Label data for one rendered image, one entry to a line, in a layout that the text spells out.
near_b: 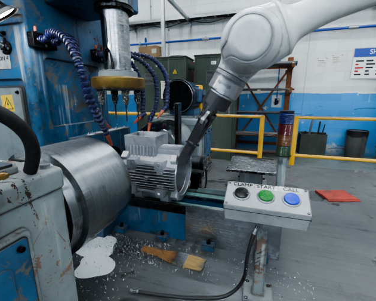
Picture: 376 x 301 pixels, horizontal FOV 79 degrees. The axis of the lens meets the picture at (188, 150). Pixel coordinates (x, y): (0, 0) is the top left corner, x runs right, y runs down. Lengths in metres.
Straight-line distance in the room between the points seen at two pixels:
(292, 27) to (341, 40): 5.60
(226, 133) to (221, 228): 3.28
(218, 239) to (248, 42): 0.57
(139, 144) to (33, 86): 0.36
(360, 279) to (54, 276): 0.73
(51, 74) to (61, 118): 0.15
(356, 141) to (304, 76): 1.72
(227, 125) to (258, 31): 3.55
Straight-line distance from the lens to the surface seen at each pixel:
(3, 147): 1.00
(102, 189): 0.54
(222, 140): 3.99
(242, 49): 0.42
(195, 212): 0.74
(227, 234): 0.76
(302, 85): 5.85
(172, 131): 1.00
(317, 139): 5.48
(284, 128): 0.99
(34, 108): 0.86
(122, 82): 0.77
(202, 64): 4.04
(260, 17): 0.43
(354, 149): 5.79
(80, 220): 0.52
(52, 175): 0.41
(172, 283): 0.68
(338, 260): 0.87
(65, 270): 0.50
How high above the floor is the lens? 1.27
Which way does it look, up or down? 13 degrees down
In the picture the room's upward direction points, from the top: straight up
